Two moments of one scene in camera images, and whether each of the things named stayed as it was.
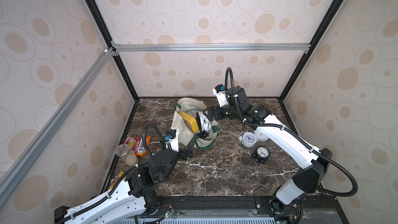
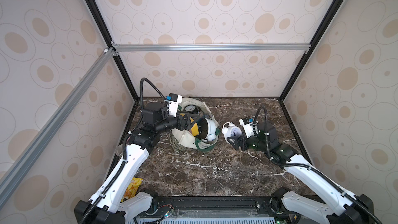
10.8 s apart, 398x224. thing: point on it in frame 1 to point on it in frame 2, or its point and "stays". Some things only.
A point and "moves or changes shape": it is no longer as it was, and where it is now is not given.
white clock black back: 204,122 moves or changes shape
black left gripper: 185,154 to 187,124
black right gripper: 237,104 to 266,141
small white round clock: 248,139 moves or changes shape
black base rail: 307,209 stays
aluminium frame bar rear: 286,47 stays
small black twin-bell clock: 261,154 to 192,109
